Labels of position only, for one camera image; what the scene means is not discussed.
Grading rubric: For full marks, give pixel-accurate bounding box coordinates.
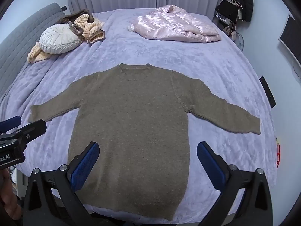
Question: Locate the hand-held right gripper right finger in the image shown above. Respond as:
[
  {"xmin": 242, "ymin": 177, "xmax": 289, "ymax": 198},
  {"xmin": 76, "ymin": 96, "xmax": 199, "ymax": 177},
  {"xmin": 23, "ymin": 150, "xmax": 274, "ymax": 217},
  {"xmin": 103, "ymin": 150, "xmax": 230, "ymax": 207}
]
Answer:
[{"xmin": 197, "ymin": 142, "xmax": 274, "ymax": 226}]

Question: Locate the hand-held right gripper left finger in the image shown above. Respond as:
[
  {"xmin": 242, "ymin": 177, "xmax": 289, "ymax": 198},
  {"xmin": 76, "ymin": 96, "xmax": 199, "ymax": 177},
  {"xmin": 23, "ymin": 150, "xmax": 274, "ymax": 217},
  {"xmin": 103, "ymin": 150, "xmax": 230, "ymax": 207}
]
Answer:
[{"xmin": 22, "ymin": 142, "xmax": 100, "ymax": 226}]

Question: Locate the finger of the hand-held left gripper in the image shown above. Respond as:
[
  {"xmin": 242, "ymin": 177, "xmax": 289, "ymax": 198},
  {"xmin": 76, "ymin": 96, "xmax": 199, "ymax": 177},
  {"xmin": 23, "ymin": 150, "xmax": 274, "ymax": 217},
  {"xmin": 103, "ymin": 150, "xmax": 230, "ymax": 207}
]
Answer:
[
  {"xmin": 0, "ymin": 115, "xmax": 22, "ymax": 134},
  {"xmin": 14, "ymin": 119, "xmax": 47, "ymax": 144}
]

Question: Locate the olive brown knit sweater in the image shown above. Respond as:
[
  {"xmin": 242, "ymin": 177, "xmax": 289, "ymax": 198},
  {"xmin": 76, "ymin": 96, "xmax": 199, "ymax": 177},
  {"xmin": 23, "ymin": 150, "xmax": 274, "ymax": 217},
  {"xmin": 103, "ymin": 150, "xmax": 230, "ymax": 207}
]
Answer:
[{"xmin": 29, "ymin": 63, "xmax": 261, "ymax": 221}]

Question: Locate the person's left hand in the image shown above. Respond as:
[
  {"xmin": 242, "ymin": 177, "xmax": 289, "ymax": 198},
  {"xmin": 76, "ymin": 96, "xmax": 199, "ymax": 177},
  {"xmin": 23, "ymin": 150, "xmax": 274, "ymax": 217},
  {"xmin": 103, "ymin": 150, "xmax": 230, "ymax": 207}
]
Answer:
[{"xmin": 0, "ymin": 169, "xmax": 23, "ymax": 224}]

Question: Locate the red and white box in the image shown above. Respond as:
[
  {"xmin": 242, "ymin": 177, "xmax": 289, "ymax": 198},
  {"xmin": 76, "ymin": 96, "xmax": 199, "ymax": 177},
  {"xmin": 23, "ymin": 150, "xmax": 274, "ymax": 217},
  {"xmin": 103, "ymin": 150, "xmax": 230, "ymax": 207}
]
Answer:
[{"xmin": 275, "ymin": 138, "xmax": 281, "ymax": 170}]

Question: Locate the round white pleated cushion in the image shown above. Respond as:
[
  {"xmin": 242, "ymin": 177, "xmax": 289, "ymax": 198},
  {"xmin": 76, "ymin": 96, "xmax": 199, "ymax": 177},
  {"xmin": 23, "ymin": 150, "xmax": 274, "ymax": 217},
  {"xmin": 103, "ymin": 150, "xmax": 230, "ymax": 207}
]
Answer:
[{"xmin": 40, "ymin": 24, "xmax": 82, "ymax": 54}]

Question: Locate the black flat bar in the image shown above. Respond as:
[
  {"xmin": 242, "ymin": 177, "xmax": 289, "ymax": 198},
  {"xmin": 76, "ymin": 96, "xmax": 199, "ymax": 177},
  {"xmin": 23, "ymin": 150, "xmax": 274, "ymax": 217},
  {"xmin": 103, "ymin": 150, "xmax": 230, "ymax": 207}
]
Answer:
[{"xmin": 259, "ymin": 75, "xmax": 276, "ymax": 109}]

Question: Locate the grey quilted headboard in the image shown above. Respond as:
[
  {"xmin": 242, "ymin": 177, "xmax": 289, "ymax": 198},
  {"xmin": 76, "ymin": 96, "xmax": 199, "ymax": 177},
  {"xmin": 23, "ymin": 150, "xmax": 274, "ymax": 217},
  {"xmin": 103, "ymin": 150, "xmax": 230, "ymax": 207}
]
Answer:
[{"xmin": 0, "ymin": 3, "xmax": 68, "ymax": 97}]

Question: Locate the lavender plush blanket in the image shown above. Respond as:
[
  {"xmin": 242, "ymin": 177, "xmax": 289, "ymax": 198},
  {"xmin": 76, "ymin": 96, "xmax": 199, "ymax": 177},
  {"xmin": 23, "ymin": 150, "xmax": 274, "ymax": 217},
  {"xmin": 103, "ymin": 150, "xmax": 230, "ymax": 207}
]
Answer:
[{"xmin": 0, "ymin": 9, "xmax": 281, "ymax": 217}]

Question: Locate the beige striped brown-trimmed garment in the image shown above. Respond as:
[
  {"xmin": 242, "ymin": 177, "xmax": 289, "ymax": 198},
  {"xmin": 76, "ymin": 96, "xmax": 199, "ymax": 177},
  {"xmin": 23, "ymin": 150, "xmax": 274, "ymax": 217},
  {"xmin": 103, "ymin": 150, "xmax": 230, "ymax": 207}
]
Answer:
[{"xmin": 27, "ymin": 9, "xmax": 106, "ymax": 63}]

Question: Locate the standing fan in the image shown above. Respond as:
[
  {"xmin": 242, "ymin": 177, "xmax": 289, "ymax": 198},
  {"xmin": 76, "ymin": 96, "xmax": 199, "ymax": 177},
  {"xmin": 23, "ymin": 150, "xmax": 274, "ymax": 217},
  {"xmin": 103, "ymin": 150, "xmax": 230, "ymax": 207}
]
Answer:
[{"xmin": 232, "ymin": 32, "xmax": 245, "ymax": 53}]

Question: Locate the pink satin puffer jacket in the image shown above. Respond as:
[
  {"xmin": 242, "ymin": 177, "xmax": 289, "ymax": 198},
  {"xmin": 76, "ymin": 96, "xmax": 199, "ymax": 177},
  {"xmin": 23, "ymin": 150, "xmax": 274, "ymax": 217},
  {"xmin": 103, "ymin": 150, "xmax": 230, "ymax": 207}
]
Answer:
[{"xmin": 128, "ymin": 5, "xmax": 222, "ymax": 43}]

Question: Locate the black flat screen monitor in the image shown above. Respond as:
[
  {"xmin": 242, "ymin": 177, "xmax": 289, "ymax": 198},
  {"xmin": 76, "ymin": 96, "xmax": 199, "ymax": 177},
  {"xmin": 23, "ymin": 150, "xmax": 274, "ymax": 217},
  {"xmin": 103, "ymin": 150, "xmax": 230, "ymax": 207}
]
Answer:
[{"xmin": 279, "ymin": 14, "xmax": 301, "ymax": 66}]

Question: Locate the black hanging bag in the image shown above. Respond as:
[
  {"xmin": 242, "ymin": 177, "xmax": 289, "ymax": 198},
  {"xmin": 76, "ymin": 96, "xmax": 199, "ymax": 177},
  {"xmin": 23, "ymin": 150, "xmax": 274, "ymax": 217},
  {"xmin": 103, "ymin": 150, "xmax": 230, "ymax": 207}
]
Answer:
[{"xmin": 215, "ymin": 0, "xmax": 239, "ymax": 21}]

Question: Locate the black hanging coat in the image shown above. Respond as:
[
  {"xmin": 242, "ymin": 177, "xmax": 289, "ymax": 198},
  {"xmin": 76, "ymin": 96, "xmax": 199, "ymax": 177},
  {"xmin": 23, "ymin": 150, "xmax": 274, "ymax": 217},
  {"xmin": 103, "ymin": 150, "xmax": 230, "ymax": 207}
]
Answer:
[{"xmin": 232, "ymin": 0, "xmax": 254, "ymax": 23}]

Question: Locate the black cable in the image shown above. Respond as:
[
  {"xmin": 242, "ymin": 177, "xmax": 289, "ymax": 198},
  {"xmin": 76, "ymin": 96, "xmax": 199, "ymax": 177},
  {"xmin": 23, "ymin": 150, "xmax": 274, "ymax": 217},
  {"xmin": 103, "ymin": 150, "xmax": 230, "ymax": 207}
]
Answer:
[{"xmin": 292, "ymin": 56, "xmax": 301, "ymax": 79}]

